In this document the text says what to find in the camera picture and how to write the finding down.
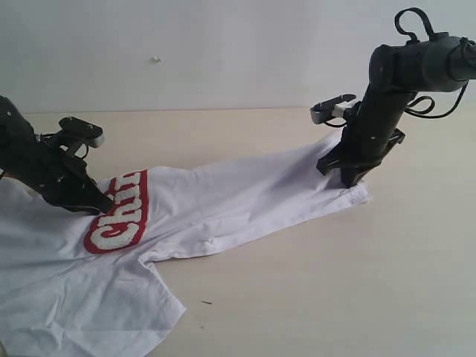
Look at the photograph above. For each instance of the wrist camera black silver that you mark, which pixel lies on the wrist camera black silver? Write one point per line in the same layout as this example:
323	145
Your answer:
324	112
79	130

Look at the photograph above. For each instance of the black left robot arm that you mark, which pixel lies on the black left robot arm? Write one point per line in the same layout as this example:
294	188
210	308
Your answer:
17	139

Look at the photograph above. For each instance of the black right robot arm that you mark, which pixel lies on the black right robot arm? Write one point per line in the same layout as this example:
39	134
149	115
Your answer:
397	74

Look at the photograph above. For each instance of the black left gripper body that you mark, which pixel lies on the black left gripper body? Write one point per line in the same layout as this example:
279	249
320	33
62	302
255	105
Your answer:
59	176

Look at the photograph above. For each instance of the right wrist camera black silver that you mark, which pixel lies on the right wrist camera black silver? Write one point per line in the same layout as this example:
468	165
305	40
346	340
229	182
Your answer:
324	112

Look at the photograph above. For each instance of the left wrist camera black silver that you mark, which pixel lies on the left wrist camera black silver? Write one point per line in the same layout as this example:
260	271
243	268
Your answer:
79	130

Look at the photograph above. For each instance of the white t-shirt red lettering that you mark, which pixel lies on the white t-shirt red lettering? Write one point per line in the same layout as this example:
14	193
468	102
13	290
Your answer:
78	285

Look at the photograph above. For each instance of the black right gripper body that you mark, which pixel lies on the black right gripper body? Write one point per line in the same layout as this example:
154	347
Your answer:
367	138

